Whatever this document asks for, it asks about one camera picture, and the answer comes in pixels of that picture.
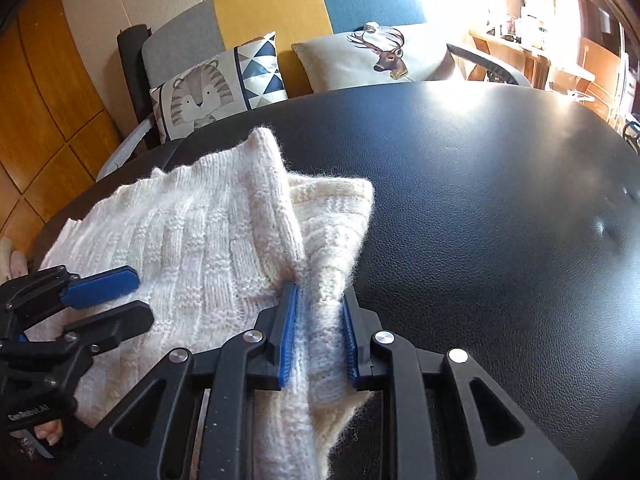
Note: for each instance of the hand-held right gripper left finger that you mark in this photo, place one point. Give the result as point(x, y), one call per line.
point(287, 340)

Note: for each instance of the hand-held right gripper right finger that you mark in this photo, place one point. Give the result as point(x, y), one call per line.
point(350, 345)

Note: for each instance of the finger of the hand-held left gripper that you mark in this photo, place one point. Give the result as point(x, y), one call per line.
point(120, 322)
point(100, 287)

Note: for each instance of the cream knit sweater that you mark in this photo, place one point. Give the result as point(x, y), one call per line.
point(200, 250)

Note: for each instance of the person's left hand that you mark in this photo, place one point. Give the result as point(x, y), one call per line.
point(49, 432)

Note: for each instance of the wooden wardrobe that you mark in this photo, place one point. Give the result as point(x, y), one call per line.
point(50, 110)

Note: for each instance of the black rolled mat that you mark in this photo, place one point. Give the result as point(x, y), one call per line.
point(131, 75)

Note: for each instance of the tiger print cushion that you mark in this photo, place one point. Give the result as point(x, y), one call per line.
point(210, 95)

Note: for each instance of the deer print cushion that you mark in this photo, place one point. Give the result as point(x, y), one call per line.
point(360, 60)

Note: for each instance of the grey office chair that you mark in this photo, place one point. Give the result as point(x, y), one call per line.
point(490, 65)

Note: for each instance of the grey yellow blue sofa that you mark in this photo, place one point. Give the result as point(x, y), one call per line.
point(300, 0)

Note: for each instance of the wooden desk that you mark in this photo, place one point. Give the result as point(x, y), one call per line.
point(510, 42)

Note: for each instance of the white floor stand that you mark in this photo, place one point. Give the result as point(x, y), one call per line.
point(627, 85)

